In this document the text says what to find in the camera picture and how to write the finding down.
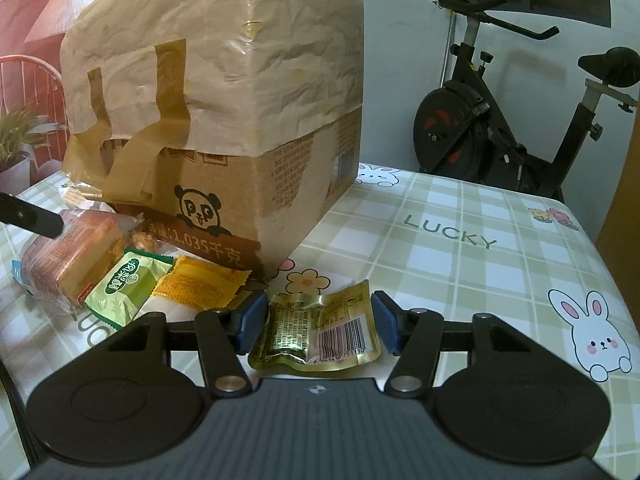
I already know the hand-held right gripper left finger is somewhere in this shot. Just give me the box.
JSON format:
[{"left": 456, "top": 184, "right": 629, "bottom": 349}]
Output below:
[{"left": 102, "top": 291, "right": 271, "bottom": 396}]

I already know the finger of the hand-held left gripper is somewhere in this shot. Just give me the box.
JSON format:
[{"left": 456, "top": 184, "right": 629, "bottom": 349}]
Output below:
[{"left": 0, "top": 191, "right": 65, "bottom": 239}]

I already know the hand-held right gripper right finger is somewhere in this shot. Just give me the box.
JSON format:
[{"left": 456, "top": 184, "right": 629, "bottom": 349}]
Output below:
[{"left": 370, "top": 290, "right": 538, "bottom": 395}]

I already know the white cracker packet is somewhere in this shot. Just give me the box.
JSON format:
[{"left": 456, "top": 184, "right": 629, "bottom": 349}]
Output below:
[{"left": 60, "top": 182, "right": 108, "bottom": 209}]

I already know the gold snack packet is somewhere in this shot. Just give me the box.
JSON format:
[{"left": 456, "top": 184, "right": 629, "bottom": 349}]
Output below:
[{"left": 248, "top": 280, "right": 383, "bottom": 372}]

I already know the pink cake packet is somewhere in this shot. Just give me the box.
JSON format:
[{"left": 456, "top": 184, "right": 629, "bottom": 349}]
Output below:
[{"left": 11, "top": 208, "right": 128, "bottom": 311}]

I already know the cardboard box with plastic liner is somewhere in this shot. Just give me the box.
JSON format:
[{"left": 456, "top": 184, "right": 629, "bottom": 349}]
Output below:
[{"left": 59, "top": 0, "right": 365, "bottom": 281}]

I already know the yellow snack packet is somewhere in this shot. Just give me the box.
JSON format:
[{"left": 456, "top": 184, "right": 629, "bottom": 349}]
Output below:
[{"left": 150, "top": 255, "right": 252, "bottom": 311}]

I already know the checkered tablecloth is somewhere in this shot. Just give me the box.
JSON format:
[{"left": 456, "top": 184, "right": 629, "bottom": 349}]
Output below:
[{"left": 0, "top": 162, "right": 636, "bottom": 441}]

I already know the clear nut packet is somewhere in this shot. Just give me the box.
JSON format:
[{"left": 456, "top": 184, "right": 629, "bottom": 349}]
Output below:
[{"left": 125, "top": 215, "right": 166, "bottom": 256}]

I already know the green snack packet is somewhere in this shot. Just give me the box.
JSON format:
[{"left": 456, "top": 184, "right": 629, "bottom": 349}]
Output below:
[{"left": 84, "top": 249, "right": 173, "bottom": 330}]

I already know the black exercise bike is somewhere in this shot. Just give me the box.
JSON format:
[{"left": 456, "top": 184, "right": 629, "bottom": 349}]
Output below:
[{"left": 412, "top": 0, "right": 640, "bottom": 200}]

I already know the metal pole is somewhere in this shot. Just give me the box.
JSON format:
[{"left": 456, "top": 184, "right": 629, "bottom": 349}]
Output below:
[{"left": 440, "top": 10, "right": 457, "bottom": 86}]

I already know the pink printed wall cloth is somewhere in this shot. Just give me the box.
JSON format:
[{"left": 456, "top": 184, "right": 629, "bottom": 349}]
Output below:
[{"left": 0, "top": 0, "right": 131, "bottom": 196}]

